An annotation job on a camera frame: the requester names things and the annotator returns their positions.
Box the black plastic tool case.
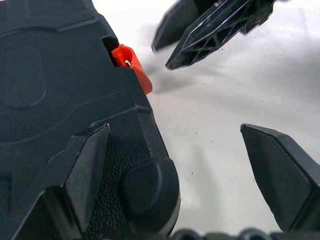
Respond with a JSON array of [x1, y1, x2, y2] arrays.
[[0, 0, 181, 240]]

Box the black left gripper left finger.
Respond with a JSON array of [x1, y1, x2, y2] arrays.
[[0, 123, 111, 240]]

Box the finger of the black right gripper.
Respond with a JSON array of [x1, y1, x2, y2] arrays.
[[165, 0, 275, 71], [150, 0, 201, 53]]

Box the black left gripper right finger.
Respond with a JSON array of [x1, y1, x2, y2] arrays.
[[239, 122, 320, 233]]

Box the orange plastic case latch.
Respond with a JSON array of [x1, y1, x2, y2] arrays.
[[110, 43, 154, 96]]

